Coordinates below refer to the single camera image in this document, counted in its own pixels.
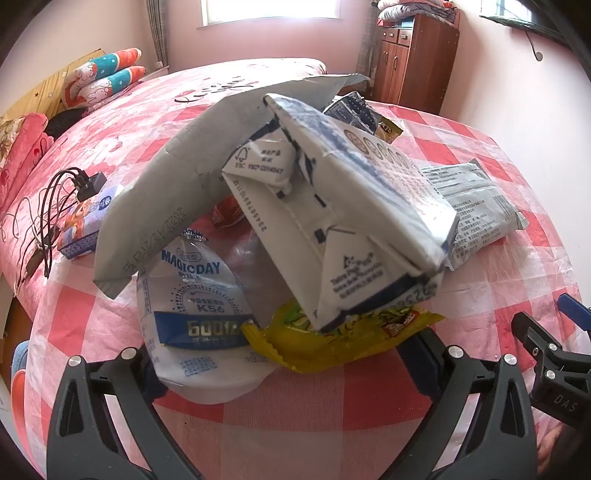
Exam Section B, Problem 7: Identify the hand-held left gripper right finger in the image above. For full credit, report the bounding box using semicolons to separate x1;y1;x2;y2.
388;330;541;480

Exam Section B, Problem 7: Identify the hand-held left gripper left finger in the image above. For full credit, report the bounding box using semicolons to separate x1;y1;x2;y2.
46;346;206;480

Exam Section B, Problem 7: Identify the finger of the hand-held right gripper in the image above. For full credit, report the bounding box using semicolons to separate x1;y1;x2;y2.
556;293;591;333
510;311;578;370

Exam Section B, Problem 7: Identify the yellow snack wrapper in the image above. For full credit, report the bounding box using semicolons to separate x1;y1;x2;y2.
242;300;446;374

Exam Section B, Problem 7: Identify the silver white snack packet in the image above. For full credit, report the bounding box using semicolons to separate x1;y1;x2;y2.
422;158;529;272

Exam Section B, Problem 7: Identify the red snack bag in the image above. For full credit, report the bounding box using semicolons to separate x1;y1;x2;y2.
212;196;245;229

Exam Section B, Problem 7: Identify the milk carton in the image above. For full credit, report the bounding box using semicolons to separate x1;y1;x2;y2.
222;92;460;333

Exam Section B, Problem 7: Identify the person's right hand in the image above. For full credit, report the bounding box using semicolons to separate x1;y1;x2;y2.
538;421;573;472

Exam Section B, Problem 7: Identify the red white checked tablecloth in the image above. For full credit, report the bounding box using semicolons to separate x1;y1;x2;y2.
23;99;591;480

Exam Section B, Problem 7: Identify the white blue plastic bag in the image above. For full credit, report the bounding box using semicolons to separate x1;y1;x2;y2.
136;226;278;407

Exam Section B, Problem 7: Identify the blue white tissue pack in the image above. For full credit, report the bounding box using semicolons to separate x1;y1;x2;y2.
58;185;125;260

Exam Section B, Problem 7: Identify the black charger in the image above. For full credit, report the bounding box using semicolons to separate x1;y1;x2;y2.
76;172;108;202

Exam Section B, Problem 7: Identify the power strip with chargers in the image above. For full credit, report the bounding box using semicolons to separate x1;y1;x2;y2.
28;168;88;280

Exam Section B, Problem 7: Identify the grey paper bag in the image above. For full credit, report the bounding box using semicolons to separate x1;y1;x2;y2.
92;74;372;301

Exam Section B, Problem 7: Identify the small yellow black wrapper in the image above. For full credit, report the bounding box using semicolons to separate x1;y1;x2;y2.
376;115;404;146

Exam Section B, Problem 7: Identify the folded pink blanket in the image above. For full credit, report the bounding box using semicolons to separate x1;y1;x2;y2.
0;113;54;217

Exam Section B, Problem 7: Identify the black cloth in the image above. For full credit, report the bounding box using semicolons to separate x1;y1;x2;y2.
46;108;86;139

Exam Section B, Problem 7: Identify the pink bed blanket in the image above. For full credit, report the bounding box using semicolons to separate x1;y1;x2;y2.
0;58;328;296

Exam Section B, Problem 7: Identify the yellow floral pillow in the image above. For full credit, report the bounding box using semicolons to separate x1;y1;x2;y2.
0;115;26;160

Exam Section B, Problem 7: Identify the dark blue packet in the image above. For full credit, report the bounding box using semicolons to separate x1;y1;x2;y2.
323;91;382;134

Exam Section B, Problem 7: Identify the black television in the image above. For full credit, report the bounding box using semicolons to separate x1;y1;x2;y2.
480;0;575;49

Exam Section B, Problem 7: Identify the colourful cartoon print pillow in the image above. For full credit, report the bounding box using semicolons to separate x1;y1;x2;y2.
65;66;146;109
62;47;143;100

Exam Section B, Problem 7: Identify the brown wooden cabinet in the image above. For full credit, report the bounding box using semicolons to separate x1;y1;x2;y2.
372;14;460;116

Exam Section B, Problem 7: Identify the yellow headboard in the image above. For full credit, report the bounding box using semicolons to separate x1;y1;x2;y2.
0;48;107;121

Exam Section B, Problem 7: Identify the grey curtain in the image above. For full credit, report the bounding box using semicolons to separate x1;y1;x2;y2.
355;0;386;100
145;0;169;70

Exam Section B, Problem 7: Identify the folded blankets pile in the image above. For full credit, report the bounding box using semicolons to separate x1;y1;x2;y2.
376;0;462;28

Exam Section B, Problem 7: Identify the window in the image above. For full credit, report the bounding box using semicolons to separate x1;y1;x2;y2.
201;0;345;26

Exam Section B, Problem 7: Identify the black television cable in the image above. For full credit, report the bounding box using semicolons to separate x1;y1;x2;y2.
526;30;546;61

